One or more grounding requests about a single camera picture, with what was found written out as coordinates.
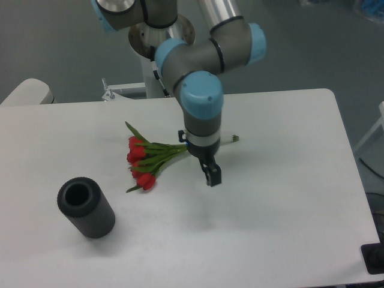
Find red tulip bouquet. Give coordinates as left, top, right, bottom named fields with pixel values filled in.
left=124, top=121, right=240, bottom=194

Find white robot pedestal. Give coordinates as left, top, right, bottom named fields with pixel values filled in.
left=128, top=14, right=195, bottom=98

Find dark grey ribbed vase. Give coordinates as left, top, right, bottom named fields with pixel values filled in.
left=56, top=177, right=116, bottom=239

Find black floor cable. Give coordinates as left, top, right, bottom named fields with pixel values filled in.
left=358, top=157, right=384, bottom=178

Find white metal bracket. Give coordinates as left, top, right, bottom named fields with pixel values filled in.
left=101, top=78, right=146, bottom=101

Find white furniture frame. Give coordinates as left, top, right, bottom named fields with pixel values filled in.
left=352, top=102, right=383, bottom=157

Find white chair armrest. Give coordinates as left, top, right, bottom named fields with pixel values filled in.
left=1, top=78, right=57, bottom=107

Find black cable on pedestal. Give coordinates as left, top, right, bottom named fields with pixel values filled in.
left=149, top=45, right=172, bottom=98

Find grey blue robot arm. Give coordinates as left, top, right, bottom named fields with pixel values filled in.
left=92, top=1, right=267, bottom=187

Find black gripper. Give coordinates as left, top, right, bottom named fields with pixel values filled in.
left=178, top=129, right=222, bottom=187

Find blue items clear bag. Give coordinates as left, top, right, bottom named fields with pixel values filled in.
left=353, top=0, right=383, bottom=23

